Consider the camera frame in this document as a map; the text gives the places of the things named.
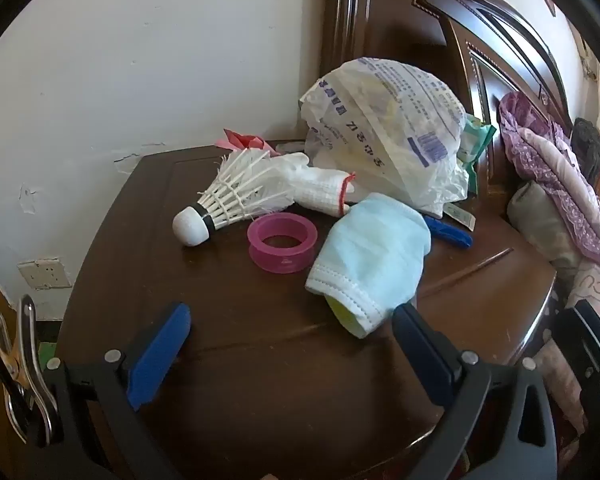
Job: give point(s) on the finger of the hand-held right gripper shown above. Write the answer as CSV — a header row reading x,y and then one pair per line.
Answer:
x,y
585,330

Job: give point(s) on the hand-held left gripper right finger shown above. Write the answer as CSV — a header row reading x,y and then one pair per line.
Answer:
x,y
420,355

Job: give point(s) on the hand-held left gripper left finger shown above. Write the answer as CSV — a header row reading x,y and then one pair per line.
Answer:
x,y
160,355

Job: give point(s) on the yellow green round item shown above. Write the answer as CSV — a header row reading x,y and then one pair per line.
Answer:
x,y
344,314

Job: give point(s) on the blue face mask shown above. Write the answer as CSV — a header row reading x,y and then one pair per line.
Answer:
x,y
375,245

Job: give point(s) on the blue plastic item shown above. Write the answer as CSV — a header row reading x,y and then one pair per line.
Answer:
x,y
450,232

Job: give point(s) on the white feather shuttlecock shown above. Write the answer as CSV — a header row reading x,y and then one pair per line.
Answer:
x,y
225,200

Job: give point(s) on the white knitted glove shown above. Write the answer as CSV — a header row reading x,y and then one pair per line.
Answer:
x,y
320,187

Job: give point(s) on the green wet wipes packet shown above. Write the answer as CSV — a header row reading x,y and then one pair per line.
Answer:
x,y
472,145

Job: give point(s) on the pink paper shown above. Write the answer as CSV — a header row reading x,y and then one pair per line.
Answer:
x,y
242,139

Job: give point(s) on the white printed plastic bag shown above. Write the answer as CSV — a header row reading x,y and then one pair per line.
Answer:
x,y
380,125

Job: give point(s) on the pink cartoon quilt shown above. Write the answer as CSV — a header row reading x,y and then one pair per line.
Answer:
x,y
595,285

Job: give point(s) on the wooden nightstand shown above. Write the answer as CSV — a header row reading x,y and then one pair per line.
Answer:
x,y
280,340

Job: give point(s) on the grey pillow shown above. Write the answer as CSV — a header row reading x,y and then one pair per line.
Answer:
x,y
535,215

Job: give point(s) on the metal spring clip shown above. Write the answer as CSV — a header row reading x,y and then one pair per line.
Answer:
x,y
27,355

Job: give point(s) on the purple patterned quilt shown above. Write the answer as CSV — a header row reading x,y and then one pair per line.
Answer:
x,y
545,160

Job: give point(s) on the black cloth bundle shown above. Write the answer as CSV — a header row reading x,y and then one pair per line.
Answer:
x,y
587,145

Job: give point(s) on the dark wooden headboard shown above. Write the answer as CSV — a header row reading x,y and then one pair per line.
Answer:
x,y
405,20

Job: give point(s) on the white wall socket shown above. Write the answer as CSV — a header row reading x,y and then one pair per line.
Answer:
x,y
45,272

